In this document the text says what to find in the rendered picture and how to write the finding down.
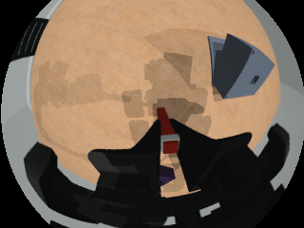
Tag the red square peg with white band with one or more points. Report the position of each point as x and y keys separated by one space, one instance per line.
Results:
x=170 y=141

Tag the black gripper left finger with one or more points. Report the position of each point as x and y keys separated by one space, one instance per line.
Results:
x=144 y=158

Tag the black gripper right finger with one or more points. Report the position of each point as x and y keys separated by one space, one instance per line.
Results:
x=198 y=153

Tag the grey metal panel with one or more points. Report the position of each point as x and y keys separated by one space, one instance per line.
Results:
x=238 y=68

